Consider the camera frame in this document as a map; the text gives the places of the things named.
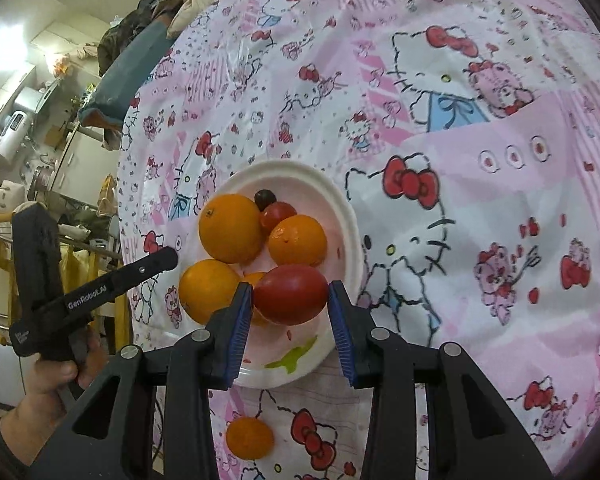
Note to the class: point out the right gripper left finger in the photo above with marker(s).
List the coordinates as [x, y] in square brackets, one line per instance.
[107, 434]

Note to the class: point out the red cherry tomato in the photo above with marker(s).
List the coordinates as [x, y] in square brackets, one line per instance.
[274, 214]
[291, 294]

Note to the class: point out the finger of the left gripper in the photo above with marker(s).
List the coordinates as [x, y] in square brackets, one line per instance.
[110, 286]

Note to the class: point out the person's left hand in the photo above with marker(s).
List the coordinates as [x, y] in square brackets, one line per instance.
[27, 427]

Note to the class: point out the pink strawberry plate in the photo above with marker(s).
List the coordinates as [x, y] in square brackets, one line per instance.
[276, 355]

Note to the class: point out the dark grape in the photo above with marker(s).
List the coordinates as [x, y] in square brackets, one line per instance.
[264, 198]

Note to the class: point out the white water heater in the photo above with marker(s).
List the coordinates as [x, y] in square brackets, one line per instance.
[16, 129]

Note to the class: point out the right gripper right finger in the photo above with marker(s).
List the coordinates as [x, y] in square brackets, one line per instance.
[472, 432]

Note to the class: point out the small tangerine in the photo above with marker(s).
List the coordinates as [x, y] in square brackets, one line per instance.
[299, 239]
[253, 279]
[248, 438]

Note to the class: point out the large orange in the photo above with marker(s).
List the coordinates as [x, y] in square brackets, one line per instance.
[229, 229]
[207, 286]

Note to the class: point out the Hello Kitty pink bedsheet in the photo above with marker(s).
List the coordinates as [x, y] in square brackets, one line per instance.
[465, 135]

